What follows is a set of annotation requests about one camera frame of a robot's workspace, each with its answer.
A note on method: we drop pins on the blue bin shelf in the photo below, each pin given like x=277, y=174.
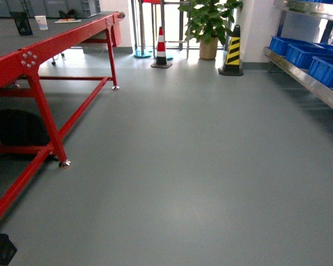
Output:
x=321, y=69
x=279, y=45
x=301, y=56

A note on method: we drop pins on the stainless steel shelf rack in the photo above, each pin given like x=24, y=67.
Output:
x=314, y=9

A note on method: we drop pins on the red white traffic cone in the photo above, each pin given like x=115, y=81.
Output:
x=161, y=59

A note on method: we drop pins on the yellow black striped cone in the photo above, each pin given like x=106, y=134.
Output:
x=231, y=66

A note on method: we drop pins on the green potted plant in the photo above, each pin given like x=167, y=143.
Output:
x=209, y=24

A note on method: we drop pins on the white paper cup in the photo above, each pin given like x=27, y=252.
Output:
x=42, y=22

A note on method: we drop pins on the small black box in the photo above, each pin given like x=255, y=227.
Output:
x=22, y=23

